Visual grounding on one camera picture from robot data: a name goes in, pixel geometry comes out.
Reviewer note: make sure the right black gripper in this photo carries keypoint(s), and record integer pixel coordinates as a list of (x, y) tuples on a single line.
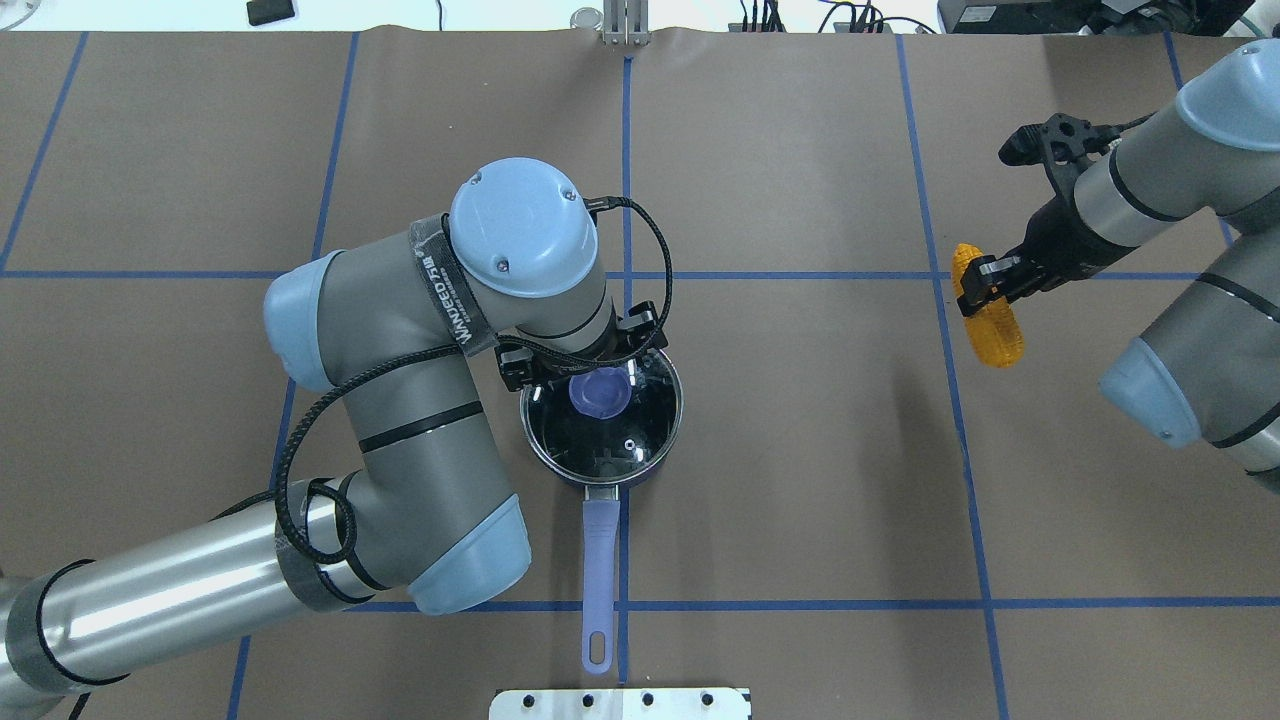
[(1062, 232)]

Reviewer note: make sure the yellow toy corn cob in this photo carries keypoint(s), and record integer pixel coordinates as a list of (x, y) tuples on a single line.
[(994, 333)]

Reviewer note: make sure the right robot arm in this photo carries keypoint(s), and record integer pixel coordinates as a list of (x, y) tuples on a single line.
[(1204, 371)]

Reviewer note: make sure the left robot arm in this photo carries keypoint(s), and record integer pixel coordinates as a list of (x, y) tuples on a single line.
[(390, 479)]

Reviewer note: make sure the black laptop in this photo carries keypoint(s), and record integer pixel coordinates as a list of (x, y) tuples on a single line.
[(1118, 18)]

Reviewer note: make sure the black power strip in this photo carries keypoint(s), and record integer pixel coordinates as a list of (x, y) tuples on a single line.
[(843, 23)]

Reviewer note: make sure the dark blue saucepan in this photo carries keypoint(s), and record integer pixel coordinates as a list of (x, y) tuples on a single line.
[(601, 523)]

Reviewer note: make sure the small black square pad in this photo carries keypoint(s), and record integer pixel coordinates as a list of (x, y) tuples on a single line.
[(263, 12)]

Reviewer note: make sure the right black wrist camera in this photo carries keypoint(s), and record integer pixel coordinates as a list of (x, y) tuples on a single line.
[(1064, 146)]

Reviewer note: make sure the aluminium frame post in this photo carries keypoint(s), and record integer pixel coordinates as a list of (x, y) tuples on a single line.
[(625, 23)]

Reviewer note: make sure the white camera stand post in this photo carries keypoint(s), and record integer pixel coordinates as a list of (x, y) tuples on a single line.
[(623, 703)]

